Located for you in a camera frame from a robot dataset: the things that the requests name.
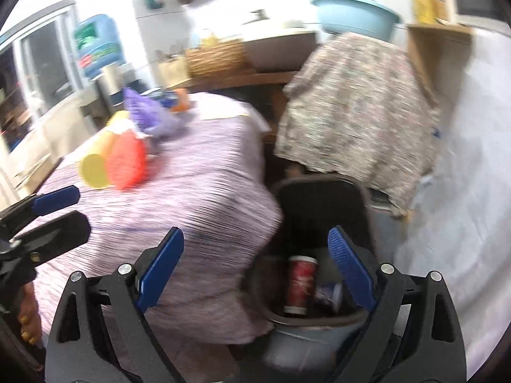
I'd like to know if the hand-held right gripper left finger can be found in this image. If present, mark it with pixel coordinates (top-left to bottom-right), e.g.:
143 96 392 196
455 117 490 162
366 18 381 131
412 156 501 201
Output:
45 227 188 383

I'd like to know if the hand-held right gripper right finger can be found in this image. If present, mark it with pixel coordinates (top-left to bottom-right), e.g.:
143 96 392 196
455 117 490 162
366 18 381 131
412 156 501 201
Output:
327 225 468 383

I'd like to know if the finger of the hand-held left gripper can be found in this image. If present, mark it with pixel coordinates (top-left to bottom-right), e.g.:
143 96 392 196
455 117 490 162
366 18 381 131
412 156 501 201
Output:
8 211 92 266
0 185 81 226

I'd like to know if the dark grey trash bin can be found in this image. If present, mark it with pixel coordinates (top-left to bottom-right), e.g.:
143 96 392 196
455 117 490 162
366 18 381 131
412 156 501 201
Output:
240 176 396 381

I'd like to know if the person's left hand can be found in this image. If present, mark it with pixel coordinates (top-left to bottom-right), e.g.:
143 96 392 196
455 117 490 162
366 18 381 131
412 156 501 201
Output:
16 283 44 347

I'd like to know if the white purple crumpled wrapper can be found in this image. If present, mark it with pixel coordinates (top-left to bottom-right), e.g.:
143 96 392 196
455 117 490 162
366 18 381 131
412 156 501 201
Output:
315 283 343 312

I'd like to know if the yellow foam fruit net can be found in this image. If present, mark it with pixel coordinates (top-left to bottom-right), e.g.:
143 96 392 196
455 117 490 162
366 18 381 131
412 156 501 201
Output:
79 122 120 190

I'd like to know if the red paper cup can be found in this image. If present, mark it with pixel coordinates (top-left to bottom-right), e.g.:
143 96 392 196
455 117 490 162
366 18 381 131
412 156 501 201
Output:
283 255 319 316

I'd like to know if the red foam fruit net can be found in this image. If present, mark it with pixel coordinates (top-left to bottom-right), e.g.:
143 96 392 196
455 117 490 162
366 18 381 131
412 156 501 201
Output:
106 130 149 191

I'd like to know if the purple plastic bag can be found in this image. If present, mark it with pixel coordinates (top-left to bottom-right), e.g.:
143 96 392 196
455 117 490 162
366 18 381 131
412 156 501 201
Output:
122 87 196 139

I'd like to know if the sliding window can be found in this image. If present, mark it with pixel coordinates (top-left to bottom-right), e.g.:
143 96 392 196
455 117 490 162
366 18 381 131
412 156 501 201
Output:
0 0 86 176

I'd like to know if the cream cylinder roll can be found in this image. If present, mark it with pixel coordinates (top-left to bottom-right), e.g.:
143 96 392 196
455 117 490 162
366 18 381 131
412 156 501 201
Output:
98 64 125 102

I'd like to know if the floral cloth cover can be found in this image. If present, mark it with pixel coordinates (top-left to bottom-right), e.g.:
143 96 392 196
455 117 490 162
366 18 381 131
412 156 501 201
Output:
273 32 442 218

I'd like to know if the orange white drink can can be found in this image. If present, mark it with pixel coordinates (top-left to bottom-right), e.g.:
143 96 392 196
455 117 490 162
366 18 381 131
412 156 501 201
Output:
170 89 191 113

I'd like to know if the blue water jug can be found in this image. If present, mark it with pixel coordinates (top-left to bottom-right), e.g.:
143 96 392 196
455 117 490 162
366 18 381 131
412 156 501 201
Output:
74 14 126 78

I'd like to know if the cream perforated utensil holder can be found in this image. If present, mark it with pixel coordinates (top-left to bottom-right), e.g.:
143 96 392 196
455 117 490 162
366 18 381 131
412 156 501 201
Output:
156 53 189 88

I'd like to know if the wooden counter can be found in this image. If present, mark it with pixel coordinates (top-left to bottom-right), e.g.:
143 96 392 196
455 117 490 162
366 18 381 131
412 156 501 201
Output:
168 70 298 93

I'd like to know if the woven wicker basket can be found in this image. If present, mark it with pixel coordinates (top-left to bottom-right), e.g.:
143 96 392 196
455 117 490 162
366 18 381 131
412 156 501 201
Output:
186 38 246 78

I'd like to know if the wooden cabinet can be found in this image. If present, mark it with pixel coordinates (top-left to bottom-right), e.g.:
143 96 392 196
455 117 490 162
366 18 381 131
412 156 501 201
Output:
407 22 474 108

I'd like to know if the white sink basin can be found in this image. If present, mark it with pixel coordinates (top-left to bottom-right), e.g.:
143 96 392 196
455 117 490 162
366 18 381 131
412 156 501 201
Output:
241 22 320 71

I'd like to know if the light blue plastic basin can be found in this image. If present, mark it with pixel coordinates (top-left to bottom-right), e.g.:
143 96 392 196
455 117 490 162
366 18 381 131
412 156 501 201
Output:
310 0 403 42

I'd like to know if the metal faucet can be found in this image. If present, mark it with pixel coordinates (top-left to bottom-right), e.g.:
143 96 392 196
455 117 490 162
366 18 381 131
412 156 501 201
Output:
245 8 270 25

